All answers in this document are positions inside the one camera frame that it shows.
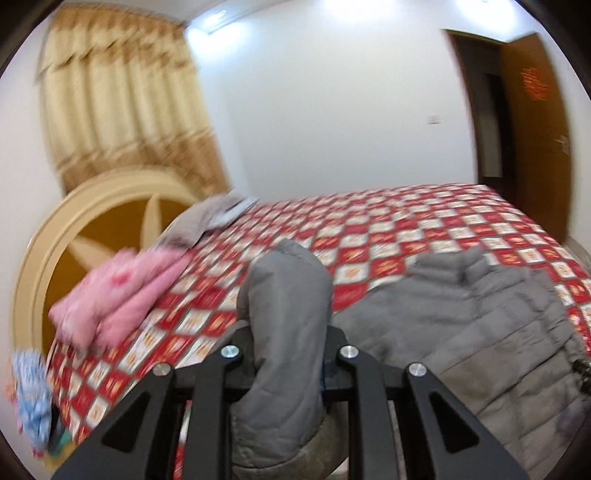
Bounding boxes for cream and brown headboard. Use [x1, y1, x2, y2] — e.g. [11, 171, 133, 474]
[11, 166, 208, 370]

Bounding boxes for grey pillow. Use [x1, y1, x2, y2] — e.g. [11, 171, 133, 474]
[159, 189, 259, 250]

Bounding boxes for beige patterned curtain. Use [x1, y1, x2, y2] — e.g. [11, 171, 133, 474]
[34, 7, 232, 195]

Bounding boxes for bed with red checkered bedspread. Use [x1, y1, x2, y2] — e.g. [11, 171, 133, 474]
[46, 184, 591, 457]

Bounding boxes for grey padded jacket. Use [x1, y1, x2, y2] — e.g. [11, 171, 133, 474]
[231, 239, 591, 480]

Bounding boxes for blue patterned cloth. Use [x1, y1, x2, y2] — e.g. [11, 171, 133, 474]
[4, 351, 68, 457]

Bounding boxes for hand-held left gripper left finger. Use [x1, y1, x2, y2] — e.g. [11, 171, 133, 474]
[53, 324, 253, 480]

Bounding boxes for red door decoration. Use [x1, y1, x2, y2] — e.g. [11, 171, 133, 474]
[522, 67, 552, 102]

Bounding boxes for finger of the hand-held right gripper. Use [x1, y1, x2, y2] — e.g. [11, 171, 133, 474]
[573, 359, 591, 394]

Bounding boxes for pink clothes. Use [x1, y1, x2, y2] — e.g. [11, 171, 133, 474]
[48, 247, 192, 349]

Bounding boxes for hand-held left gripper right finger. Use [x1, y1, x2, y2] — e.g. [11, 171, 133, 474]
[322, 324, 529, 480]

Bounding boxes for dark door frame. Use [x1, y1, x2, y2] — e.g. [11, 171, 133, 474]
[443, 28, 509, 185]

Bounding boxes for brown wooden door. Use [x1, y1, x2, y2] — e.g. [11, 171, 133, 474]
[501, 34, 571, 241]

